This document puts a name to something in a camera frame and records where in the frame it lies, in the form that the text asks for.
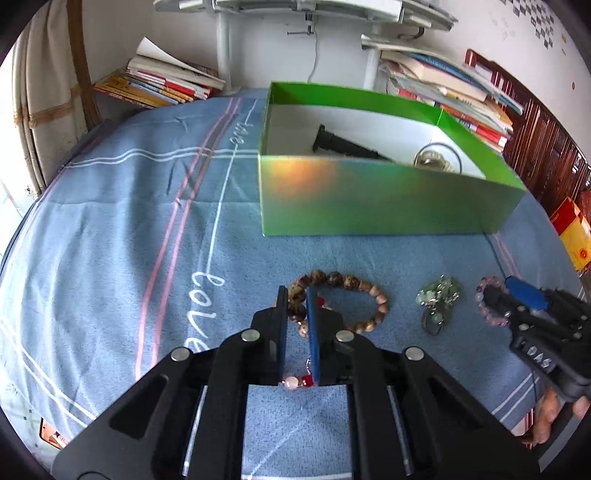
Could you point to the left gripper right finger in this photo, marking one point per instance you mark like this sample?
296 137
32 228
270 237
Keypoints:
408 418

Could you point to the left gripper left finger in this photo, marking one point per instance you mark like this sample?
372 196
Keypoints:
185 418

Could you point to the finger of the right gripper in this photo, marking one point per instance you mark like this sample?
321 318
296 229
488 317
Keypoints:
501 307
526 294

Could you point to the person's right hand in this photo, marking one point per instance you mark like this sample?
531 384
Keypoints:
548 411

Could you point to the red yellow carton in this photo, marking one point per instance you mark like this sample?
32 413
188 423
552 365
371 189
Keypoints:
574 231

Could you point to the dark wooden headboard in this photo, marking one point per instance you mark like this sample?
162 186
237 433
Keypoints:
542 153

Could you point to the white red card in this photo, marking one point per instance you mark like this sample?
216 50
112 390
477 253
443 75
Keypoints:
51 436

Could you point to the pale jade bangle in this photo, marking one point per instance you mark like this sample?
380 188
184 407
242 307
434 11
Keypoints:
439 156

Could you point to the blue striped bed sheet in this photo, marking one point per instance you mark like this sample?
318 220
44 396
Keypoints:
150 238

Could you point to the green cardboard box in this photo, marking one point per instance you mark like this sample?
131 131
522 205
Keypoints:
307 193

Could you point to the right stack of books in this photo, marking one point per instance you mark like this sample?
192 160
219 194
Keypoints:
428 77

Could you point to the stack of books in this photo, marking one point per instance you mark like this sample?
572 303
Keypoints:
428 77
153 78

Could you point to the black cylindrical stand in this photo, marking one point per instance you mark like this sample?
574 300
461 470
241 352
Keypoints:
328 141

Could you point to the beige curtain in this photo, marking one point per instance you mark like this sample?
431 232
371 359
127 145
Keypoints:
52 89

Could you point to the left stack of books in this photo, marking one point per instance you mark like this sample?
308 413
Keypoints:
153 78

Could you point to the green jade keychain pendant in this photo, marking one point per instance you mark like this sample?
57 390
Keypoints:
438 298

